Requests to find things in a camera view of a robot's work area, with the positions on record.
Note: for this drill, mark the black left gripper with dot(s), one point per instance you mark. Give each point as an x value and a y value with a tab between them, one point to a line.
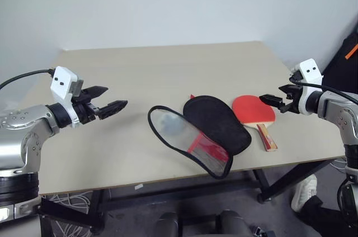
83	108

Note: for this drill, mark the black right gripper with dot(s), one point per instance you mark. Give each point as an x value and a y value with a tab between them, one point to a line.
293	100

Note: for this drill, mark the red table tennis paddle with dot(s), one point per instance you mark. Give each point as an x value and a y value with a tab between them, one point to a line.
251	109

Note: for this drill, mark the grey-blue plastic piece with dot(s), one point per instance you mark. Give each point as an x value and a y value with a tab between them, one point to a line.
169	122

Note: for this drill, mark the red and black paddle case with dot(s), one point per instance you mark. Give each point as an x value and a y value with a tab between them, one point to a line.
215	125

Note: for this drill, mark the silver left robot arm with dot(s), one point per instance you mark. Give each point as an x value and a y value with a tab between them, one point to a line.
16	133

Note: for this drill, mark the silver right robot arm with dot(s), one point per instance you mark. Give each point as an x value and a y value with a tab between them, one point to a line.
332	108

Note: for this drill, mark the black bag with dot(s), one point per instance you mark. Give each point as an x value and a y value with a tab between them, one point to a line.
342	66

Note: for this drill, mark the small white table-edge sticker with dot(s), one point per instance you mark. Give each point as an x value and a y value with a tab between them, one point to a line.
138	186

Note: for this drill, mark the white sneaker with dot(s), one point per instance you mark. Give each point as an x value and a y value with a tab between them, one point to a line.
303	192

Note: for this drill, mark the black trouser leg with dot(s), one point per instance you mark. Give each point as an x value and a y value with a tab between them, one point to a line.
321	216

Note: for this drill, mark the dark rounded shape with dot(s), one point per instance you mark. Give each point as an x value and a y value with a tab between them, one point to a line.
167	225
233	224

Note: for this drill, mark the small black floor object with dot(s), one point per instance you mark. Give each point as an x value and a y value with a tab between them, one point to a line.
263	232

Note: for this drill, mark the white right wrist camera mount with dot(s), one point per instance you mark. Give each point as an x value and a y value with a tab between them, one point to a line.
309	70

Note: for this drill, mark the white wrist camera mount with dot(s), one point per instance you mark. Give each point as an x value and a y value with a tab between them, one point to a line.
63	80
309	70

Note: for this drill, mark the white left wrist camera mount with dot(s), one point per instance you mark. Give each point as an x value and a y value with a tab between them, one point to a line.
63	80

